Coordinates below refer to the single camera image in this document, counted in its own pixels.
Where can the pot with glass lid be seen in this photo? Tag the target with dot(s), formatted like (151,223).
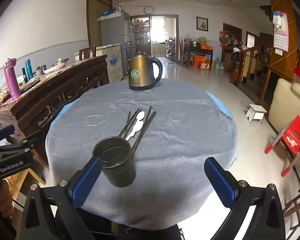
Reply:
(60,62)

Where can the red plastic chair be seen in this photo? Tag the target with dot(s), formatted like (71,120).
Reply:
(293,136)

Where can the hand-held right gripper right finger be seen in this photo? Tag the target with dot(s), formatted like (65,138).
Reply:
(220,182)

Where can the white chest freezer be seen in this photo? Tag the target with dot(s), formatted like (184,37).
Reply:
(113,62)

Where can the brown door curtain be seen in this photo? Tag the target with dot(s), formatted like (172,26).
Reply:
(97,17)

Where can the dark slatted wooden chair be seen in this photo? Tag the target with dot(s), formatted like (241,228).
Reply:
(297,210)

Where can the bronze electric kettle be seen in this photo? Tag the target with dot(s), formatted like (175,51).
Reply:
(140,75)

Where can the teal bottle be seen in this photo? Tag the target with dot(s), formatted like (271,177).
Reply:
(29,70)

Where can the blue under cloth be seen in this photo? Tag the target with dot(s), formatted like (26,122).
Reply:
(222,107)

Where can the white bowl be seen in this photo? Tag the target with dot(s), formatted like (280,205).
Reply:
(50,70)

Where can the person's left hand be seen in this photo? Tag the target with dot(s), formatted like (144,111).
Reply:
(3,197)

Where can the tall wooden chair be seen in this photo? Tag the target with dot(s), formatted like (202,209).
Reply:
(182,52)

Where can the dark wooden side table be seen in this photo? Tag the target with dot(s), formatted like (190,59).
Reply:
(198,52)

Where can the pink wall calendar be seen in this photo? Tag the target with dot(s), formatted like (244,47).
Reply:
(281,37)

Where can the blue water jug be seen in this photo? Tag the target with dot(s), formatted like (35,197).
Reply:
(217,64)

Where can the grey tablecloth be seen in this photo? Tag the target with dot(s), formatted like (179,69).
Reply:
(177,135)

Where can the person's dark clothing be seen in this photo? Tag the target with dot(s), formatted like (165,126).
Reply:
(140,233)

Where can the orange cardboard box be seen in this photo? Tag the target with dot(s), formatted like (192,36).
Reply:
(208,65)
(199,60)

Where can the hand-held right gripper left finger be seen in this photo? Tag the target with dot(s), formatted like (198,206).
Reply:
(86,180)

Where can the grey refrigerator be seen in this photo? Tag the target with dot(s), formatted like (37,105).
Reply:
(112,32)

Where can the brown wooden chair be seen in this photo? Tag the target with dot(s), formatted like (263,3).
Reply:
(87,52)

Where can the heap of snack packets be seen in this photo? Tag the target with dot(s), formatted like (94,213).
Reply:
(1,93)

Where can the person's left forearm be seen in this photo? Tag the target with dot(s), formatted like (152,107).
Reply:
(0,225)

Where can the round wall clock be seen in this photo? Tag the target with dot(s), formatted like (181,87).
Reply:
(148,10)

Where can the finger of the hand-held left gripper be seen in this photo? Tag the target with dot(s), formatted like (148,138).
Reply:
(5,131)
(20,146)

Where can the metal basin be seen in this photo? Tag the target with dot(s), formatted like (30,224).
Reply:
(194,44)

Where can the small white stool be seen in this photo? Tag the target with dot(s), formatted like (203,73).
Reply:
(256,110)

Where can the carved wooden sideboard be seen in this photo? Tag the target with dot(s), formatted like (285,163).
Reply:
(52,97)

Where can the purple thermos bottle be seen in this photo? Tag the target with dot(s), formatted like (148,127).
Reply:
(12,82)

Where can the glass shelf with bottles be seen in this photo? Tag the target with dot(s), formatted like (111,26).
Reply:
(140,35)

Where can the flat orange box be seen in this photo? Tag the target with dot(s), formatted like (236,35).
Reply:
(206,47)

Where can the bundle of dark chopsticks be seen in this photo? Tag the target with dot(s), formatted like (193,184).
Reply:
(143,133)

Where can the dark metal utensil holder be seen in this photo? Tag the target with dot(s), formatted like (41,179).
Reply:
(120,172)

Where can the framed wall picture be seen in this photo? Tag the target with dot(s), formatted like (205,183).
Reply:
(202,24)

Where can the black bottle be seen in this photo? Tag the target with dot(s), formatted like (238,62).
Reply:
(25,76)

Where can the wooden staircase railing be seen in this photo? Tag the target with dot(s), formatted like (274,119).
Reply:
(250,60)

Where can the green basket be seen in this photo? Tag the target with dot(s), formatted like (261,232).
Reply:
(202,40)

